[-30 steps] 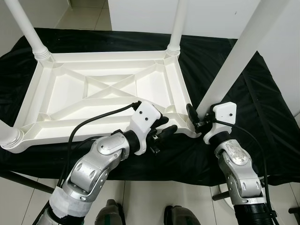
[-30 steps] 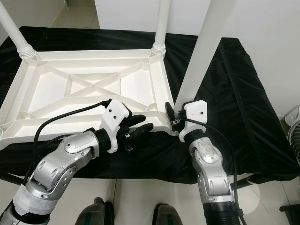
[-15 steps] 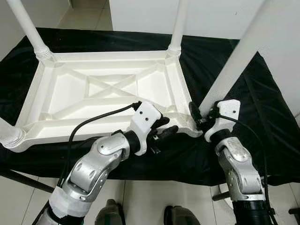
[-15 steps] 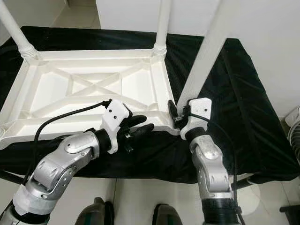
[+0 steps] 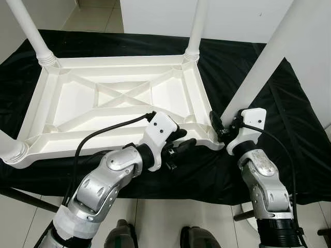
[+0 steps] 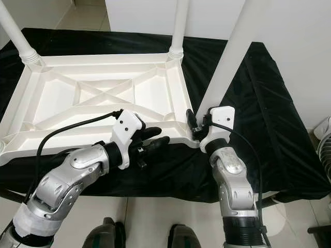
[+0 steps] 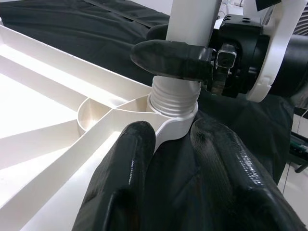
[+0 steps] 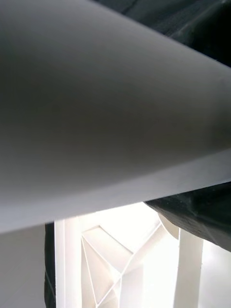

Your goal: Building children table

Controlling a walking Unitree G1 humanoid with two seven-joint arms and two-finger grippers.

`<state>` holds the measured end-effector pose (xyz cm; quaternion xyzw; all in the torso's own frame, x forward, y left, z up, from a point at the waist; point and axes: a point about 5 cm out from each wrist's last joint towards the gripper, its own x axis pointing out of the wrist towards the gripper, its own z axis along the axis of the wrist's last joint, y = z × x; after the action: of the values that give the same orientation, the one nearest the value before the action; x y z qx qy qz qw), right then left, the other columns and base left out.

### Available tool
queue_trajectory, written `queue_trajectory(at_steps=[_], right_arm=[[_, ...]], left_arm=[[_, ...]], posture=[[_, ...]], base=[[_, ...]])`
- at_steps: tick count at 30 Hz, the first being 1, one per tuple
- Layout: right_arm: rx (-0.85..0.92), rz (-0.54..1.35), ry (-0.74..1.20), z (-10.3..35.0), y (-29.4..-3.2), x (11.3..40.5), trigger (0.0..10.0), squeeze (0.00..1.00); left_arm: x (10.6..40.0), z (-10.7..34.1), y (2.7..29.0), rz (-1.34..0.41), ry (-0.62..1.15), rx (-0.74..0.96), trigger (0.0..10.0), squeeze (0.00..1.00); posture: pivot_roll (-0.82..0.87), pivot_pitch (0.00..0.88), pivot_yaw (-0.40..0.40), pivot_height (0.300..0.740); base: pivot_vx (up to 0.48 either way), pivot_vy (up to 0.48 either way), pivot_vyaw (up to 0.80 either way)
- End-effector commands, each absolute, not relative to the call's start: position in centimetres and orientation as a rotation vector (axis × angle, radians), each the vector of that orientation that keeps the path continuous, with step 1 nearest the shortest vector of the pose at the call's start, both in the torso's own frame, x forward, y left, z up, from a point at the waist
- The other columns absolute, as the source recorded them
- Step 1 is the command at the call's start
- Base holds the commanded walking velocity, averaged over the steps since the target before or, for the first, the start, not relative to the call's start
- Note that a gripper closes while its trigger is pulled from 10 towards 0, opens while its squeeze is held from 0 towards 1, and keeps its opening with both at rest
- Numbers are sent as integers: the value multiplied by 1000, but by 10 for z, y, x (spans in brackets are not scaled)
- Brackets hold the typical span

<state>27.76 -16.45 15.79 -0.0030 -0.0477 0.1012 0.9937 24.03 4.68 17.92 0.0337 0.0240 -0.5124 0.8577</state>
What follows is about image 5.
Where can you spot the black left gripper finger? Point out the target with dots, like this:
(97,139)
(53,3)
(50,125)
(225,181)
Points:
(186,145)
(180,133)

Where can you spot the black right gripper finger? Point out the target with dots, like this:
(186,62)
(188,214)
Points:
(216,123)

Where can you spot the white plastic table leg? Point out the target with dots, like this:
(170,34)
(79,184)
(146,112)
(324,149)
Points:
(31,31)
(196,26)
(264,57)
(11,150)

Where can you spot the white plastic children table top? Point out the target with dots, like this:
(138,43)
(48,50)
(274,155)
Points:
(77,98)

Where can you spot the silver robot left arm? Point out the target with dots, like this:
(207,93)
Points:
(98,186)

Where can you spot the black table cloth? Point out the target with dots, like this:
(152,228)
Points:
(289,155)

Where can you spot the grey robot right leg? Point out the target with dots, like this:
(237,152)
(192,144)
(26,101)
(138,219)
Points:
(200,238)

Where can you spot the grey robot leg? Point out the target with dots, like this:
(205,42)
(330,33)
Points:
(200,238)
(120,235)

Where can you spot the grey robot left leg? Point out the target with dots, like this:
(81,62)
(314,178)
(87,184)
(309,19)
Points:
(120,235)

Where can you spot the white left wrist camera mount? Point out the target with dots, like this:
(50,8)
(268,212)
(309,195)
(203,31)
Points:
(158,132)

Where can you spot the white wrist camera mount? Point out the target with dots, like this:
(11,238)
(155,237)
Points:
(158,132)
(251,124)

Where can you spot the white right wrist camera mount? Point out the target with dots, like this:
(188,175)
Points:
(251,124)

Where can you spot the white pedestal fan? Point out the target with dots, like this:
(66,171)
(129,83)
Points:
(249,217)

